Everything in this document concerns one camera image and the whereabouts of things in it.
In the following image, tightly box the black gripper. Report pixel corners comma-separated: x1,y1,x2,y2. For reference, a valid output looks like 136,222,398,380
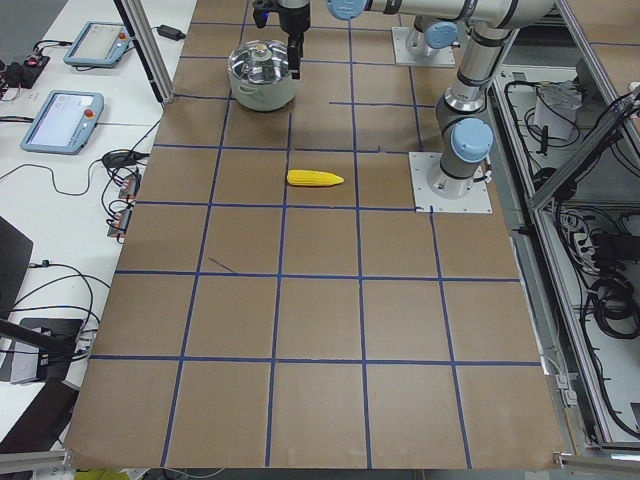
252,0,311,80

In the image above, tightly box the glass pot lid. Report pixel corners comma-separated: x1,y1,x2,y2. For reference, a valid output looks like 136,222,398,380
228,40,291,85

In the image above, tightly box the pale green steel pot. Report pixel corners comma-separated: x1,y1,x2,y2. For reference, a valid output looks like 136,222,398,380
227,40,298,112

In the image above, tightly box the yellow corn cob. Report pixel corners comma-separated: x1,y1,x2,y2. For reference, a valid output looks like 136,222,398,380
286,169,344,188

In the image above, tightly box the black power adapter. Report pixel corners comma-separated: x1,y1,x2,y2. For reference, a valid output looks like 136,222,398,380
157,24,186,41

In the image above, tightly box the upper teach pendant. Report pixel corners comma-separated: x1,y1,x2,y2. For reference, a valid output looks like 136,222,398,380
63,21,130,68

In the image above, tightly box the teach pendant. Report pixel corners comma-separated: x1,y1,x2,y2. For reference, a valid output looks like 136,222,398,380
20,90,104,155
63,21,130,68

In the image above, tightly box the lower teach pendant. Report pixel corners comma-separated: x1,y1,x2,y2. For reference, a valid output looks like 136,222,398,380
20,90,104,155

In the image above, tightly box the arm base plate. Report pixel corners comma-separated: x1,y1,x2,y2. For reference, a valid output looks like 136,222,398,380
409,152,493,214
392,22,458,68

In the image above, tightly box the aluminium frame post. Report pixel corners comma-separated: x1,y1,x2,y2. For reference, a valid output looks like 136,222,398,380
113,0,175,105

